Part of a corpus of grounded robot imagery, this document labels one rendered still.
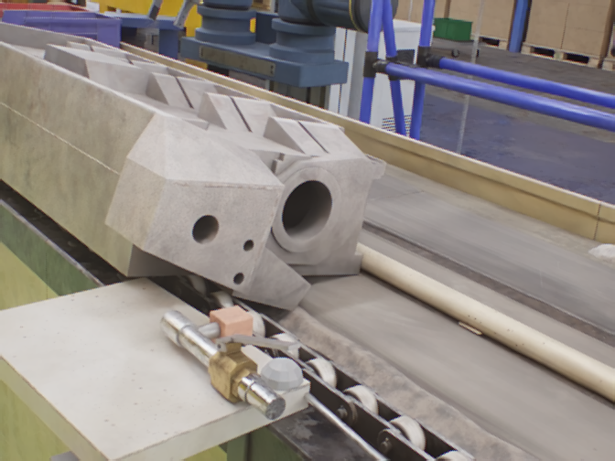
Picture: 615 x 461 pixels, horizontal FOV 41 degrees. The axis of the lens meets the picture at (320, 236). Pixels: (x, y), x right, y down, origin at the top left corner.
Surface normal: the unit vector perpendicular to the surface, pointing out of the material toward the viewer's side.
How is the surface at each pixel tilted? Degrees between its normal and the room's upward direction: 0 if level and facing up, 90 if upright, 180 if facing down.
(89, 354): 0
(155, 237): 90
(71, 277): 90
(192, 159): 38
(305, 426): 0
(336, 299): 0
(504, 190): 89
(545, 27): 90
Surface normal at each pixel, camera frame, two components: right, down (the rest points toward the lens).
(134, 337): 0.09, -0.94
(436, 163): -0.78, 0.15
